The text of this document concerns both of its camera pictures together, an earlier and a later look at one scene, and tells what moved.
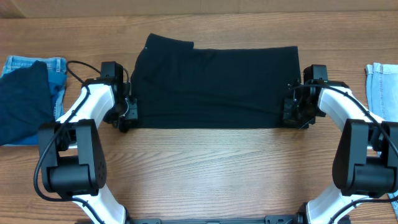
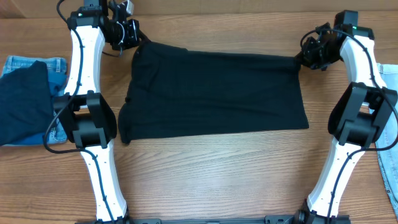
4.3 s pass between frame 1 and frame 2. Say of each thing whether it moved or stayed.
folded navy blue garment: stayed
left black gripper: moved
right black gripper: moved
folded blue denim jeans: stayed
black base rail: stayed
